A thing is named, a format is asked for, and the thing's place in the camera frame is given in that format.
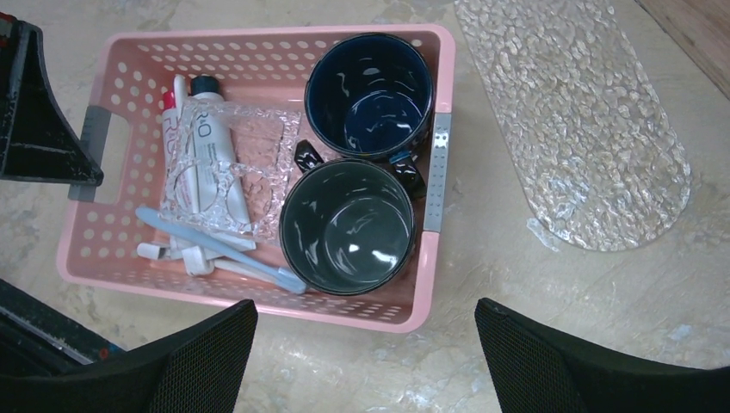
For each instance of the dark green mug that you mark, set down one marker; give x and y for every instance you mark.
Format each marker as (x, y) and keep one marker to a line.
(347, 226)

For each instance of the pink perforated plastic basket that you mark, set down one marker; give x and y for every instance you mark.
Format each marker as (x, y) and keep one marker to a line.
(268, 65)

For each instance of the clear textured oval tray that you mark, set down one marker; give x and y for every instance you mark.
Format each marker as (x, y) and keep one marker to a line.
(598, 161)

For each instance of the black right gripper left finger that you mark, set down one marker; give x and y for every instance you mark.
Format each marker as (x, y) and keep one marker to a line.
(199, 369)

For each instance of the wooden board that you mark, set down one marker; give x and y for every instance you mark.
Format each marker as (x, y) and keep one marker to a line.
(701, 29)

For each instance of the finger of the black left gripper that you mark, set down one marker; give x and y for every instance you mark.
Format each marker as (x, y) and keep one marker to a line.
(37, 142)
(35, 337)

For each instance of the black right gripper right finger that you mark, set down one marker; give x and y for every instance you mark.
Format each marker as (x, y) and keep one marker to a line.
(536, 368)

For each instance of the dark blue mug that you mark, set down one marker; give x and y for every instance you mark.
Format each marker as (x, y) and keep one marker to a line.
(372, 97)

